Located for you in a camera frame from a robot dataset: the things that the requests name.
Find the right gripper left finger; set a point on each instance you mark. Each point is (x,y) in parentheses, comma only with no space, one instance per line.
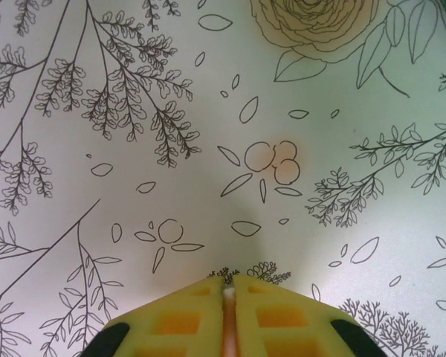
(178,320)

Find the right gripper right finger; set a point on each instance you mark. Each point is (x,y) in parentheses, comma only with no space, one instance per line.
(282,320)

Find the floral printed table cover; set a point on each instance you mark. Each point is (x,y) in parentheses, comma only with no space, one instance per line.
(208,148)

